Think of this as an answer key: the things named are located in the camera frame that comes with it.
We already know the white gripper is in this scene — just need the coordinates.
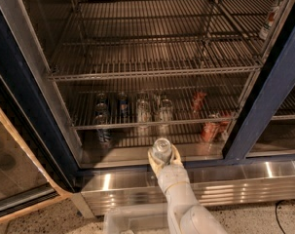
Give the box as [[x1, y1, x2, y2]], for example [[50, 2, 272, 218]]
[[148, 144, 190, 194]]

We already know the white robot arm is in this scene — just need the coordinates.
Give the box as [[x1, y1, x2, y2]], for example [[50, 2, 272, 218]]
[[148, 138, 227, 234]]

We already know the front red soda can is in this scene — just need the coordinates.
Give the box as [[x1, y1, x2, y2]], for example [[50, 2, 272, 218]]
[[201, 114, 230, 142]]

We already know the standalone blue pepsi can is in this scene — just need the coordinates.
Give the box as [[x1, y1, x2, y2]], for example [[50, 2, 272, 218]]
[[118, 92, 129, 118]]

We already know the middle blue pepsi can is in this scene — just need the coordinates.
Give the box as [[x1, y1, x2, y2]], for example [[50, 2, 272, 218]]
[[95, 102, 108, 115]]

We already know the stainless steel commercial fridge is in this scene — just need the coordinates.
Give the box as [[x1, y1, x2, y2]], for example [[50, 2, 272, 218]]
[[0, 0, 295, 216]]

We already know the open glass fridge door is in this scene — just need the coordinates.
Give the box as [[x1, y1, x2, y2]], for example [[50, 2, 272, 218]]
[[0, 80, 71, 224]]

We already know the clear plastic bin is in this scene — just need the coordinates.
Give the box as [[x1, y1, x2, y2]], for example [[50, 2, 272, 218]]
[[102, 201, 209, 234]]

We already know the rear red snack bag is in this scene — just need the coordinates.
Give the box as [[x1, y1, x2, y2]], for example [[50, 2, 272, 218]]
[[193, 92, 206, 112]]

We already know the white bottle red label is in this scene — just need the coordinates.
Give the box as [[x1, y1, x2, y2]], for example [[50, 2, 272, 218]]
[[259, 0, 283, 40]]

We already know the middle wire shelf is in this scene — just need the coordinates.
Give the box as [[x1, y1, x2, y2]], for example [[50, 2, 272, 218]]
[[70, 75, 246, 131]]

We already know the wire shelf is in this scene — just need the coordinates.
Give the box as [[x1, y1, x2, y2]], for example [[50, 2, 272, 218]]
[[70, 75, 246, 131], [49, 0, 273, 81]]

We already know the black floor cable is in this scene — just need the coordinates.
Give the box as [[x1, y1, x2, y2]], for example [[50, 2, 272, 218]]
[[275, 198, 295, 234]]

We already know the upper wire shelf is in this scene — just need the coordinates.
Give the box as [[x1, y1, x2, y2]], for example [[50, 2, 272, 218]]
[[49, 0, 273, 81]]

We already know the blue sliding door frame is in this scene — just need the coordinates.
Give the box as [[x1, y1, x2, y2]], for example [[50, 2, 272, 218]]
[[223, 3, 295, 162]]

